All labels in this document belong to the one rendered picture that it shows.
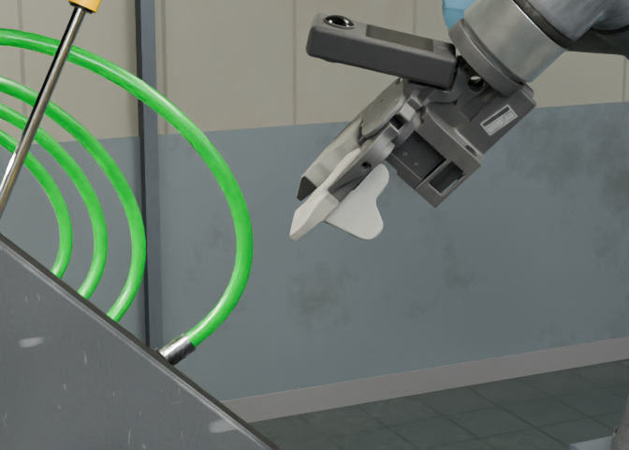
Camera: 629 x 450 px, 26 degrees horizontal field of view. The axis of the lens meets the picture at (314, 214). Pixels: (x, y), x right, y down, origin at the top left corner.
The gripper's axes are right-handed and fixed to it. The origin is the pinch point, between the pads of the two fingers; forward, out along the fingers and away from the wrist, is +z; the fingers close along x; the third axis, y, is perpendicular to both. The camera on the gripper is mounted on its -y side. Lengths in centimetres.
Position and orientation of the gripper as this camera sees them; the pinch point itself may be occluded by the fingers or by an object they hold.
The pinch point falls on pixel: (297, 203)
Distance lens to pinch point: 111.3
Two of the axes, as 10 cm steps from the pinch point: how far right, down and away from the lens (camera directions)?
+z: -6.8, 6.5, 3.5
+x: 0.6, -4.2, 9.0
